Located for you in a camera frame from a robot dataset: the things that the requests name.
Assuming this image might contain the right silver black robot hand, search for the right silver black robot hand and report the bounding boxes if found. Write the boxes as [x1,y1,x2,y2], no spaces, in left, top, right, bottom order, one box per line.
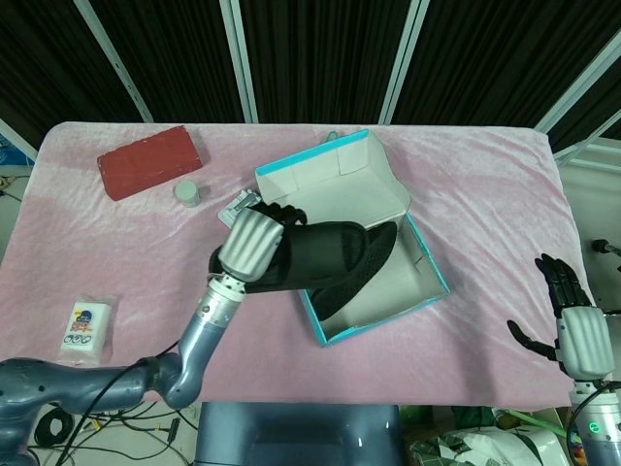
[507,252,611,381]

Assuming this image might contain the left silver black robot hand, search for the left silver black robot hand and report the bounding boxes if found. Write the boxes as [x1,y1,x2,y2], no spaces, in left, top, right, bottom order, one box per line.
[208,202,310,283]

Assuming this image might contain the black slide slipper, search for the black slide slipper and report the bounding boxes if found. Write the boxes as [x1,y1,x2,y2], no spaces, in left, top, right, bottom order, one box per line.
[245,220,375,295]
[310,222,400,321]

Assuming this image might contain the teal cardboard shoe box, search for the teal cardboard shoe box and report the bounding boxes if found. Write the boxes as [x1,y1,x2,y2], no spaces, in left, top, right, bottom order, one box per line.
[254,128,451,349]

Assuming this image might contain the white folding phone stand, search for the white folding phone stand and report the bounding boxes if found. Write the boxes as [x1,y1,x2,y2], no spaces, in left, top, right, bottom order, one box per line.
[216,187,263,228]

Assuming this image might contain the small grey-white jar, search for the small grey-white jar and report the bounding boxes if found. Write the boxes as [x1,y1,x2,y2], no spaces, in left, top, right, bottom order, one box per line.
[174,181,201,208]

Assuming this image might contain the black tripod head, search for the black tripod head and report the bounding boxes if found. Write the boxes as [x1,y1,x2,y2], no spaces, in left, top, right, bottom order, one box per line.
[590,238,621,258]

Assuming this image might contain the red brick block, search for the red brick block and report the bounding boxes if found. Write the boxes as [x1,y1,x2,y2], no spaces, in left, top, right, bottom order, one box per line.
[95,124,204,202]

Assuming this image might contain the green white plastic bag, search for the green white plastic bag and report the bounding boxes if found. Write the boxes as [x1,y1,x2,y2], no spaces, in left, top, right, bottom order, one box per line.
[407,405,573,466]

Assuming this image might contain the pink plush table cloth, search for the pink plush table cloth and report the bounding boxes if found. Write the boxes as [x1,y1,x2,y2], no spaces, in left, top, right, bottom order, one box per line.
[0,120,607,407]

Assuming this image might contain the white tissue pack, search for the white tissue pack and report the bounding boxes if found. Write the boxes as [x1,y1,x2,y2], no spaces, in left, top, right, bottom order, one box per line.
[55,294,119,365]

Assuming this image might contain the blue-grey robot torso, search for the blue-grey robot torso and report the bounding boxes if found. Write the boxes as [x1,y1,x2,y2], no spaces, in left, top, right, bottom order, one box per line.
[195,401,407,466]

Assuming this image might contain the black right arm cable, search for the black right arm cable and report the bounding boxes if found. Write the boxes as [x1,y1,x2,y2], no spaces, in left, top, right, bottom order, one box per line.
[565,382,610,466]

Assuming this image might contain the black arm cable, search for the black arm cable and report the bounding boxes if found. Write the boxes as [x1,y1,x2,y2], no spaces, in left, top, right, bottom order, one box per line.
[52,339,180,466]
[565,382,610,466]

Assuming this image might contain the white aluminium frame post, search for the white aluminium frame post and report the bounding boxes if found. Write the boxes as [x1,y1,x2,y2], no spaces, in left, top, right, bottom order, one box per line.
[377,0,431,125]
[536,33,621,133]
[75,0,154,122]
[217,0,261,123]

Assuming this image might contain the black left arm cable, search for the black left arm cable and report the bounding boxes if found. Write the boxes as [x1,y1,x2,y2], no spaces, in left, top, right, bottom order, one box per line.
[52,339,180,466]

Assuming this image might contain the tangled floor cables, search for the tangled floor cables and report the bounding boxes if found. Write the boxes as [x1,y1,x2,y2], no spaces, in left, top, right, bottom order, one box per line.
[33,400,200,466]

